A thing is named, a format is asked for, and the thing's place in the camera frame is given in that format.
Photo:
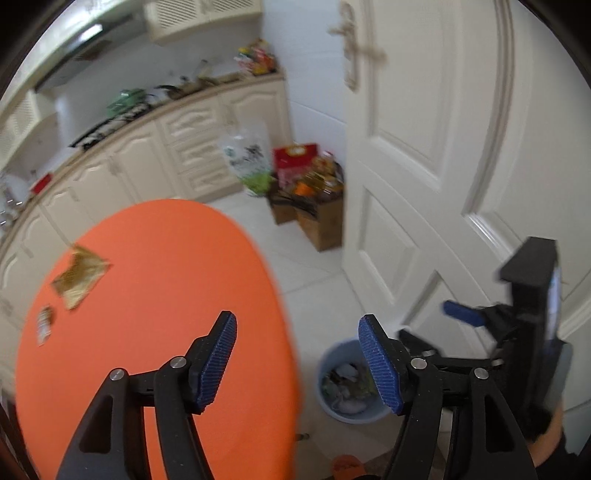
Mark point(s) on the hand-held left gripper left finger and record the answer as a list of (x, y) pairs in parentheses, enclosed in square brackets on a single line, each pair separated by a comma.
[(217, 364)]

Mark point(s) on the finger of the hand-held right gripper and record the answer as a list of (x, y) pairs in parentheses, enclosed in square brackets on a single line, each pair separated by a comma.
[(418, 341), (461, 311)]

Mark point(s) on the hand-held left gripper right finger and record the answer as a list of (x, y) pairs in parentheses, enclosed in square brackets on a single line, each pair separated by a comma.
[(381, 374)]

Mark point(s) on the blue plastic trash bin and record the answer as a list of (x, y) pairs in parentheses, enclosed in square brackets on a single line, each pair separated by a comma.
[(351, 415)]

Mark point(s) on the person's right forearm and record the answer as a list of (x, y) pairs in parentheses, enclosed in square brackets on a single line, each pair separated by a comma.
[(547, 445)]

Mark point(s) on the orange slipper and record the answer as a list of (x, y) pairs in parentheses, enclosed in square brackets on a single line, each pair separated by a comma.
[(347, 467)]

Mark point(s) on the brown cardboard box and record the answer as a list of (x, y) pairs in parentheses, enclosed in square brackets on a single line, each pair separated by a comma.
[(323, 226)]

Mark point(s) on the cream panel door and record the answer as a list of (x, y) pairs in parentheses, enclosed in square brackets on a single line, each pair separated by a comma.
[(438, 161)]

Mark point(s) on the gold snack packet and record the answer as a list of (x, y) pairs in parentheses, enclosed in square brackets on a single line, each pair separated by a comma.
[(78, 277)]

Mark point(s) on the clear rice bag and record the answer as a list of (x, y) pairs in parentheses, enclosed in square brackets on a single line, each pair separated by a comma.
[(247, 157)]

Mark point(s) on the red gift box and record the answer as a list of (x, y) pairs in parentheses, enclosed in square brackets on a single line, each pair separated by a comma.
[(293, 161)]

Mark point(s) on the cream kitchen base cabinets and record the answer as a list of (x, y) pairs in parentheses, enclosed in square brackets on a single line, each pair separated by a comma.
[(138, 157)]

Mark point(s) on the red tray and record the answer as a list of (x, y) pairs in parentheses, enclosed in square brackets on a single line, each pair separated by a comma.
[(41, 183)]

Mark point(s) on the black gas stove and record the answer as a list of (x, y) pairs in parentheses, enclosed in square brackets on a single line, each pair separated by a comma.
[(106, 129)]

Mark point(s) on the metal wok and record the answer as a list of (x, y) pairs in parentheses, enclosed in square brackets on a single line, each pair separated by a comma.
[(178, 90)]

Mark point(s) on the green electric cooking pot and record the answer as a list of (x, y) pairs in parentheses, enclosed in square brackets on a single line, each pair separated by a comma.
[(127, 101)]

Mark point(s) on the colourful packets on counter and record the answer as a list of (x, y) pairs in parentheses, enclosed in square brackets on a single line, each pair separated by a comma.
[(256, 57)]

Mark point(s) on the steel range hood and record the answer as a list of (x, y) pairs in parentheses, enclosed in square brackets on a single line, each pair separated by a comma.
[(83, 50)]

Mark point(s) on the cream louvred wall cabinet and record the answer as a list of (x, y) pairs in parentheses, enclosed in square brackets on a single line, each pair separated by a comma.
[(23, 124), (203, 16)]

